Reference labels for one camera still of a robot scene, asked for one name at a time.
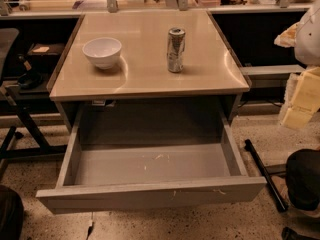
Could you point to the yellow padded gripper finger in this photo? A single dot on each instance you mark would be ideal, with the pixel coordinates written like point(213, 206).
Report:
point(287, 38)
point(302, 98)

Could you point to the silver redbull can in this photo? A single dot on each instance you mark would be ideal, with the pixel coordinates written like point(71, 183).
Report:
point(175, 49)

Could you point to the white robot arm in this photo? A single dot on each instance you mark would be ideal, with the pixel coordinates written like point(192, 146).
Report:
point(307, 48)

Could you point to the grey cabinet with beige top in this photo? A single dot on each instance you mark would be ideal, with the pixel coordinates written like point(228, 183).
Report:
point(209, 68)

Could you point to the open grey top drawer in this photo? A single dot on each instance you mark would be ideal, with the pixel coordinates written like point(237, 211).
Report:
point(141, 156)

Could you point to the person's dark trouser leg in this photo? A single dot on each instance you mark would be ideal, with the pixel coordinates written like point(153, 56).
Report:
point(303, 179)

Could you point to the white ceramic bowl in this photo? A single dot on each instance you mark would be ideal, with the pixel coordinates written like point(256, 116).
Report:
point(103, 52)

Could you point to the black metal stand left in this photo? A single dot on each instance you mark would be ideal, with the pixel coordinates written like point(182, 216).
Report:
point(43, 148)

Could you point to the dark object bottom left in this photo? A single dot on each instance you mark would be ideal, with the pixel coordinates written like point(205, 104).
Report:
point(11, 214)

